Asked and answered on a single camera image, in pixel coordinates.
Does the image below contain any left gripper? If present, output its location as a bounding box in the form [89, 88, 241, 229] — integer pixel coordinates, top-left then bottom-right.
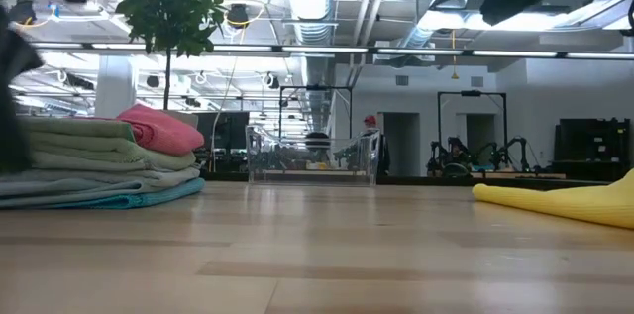
[0, 6, 45, 175]

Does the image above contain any sage green microfiber towel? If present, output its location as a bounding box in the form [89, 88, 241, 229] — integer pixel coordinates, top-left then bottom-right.
[19, 115, 199, 174]

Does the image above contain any light blue teal-edged towel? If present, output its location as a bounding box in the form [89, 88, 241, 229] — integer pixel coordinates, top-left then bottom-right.
[0, 177, 150, 207]

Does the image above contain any pink microfiber towel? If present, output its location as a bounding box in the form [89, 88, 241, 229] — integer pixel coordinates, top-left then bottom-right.
[73, 103, 205, 157]

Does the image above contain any bright blue microfiber towel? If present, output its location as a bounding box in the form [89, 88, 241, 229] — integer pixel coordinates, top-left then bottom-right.
[34, 177, 207, 211]

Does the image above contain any grey waffle microfiber towel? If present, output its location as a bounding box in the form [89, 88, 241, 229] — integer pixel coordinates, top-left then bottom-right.
[0, 164, 202, 195]

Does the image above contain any clear plastic bin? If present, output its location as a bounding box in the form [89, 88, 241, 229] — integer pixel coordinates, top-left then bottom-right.
[246, 125, 381, 187]

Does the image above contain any yellow microfiber towel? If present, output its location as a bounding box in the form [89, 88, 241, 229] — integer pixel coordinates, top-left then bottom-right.
[472, 167, 634, 230]

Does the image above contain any white building column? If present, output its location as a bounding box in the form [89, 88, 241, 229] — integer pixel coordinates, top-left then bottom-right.
[93, 54, 138, 120]

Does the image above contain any green plant in white pot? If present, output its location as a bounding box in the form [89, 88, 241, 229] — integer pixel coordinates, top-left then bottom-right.
[111, 0, 229, 130]

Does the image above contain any black background monitor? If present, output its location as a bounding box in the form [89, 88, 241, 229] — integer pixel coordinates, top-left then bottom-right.
[191, 111, 251, 152]

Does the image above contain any black ceiling dome fixture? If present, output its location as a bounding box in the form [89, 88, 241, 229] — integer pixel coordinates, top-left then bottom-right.
[226, 2, 251, 29]

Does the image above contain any person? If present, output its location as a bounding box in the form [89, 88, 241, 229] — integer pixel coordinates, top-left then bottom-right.
[361, 114, 392, 177]
[445, 136, 472, 176]
[304, 130, 332, 155]

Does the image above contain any linear ceiling light bar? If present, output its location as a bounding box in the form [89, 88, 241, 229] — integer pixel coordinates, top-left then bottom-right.
[29, 41, 634, 60]

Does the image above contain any black background shelf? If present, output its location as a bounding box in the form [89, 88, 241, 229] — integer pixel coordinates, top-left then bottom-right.
[553, 117, 632, 181]

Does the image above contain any black station frame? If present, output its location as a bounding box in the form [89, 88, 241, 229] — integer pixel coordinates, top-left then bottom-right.
[436, 89, 508, 166]

